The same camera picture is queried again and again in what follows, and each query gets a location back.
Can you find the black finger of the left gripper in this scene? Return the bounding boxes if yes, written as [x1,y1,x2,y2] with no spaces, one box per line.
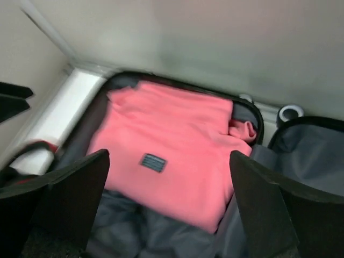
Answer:
[0,82,34,99]
[0,94,30,123]

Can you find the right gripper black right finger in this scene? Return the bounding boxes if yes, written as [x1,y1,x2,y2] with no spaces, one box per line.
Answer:
[230,151,343,258]

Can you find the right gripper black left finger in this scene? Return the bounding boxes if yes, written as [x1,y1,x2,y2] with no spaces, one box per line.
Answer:
[1,149,110,257]

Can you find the red black headphones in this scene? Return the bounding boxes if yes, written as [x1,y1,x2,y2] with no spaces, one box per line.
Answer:
[1,140,58,188]

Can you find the pink sweatshirt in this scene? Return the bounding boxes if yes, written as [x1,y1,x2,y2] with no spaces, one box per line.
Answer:
[89,81,256,233]

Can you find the pink hard-shell suitcase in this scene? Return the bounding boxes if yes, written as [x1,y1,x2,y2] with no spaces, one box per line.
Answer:
[51,71,343,257]

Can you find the grey tape roll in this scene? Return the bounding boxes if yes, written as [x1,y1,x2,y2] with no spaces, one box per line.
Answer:
[276,104,304,128]

